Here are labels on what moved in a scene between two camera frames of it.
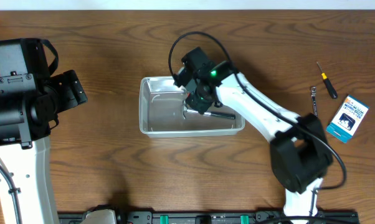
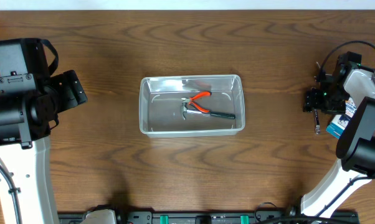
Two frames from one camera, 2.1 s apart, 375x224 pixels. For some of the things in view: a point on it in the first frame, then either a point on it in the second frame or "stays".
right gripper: [200, 107] to [312, 101]
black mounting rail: [197, 217] stays
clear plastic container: [163, 112] stays
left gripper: [66, 90] stays
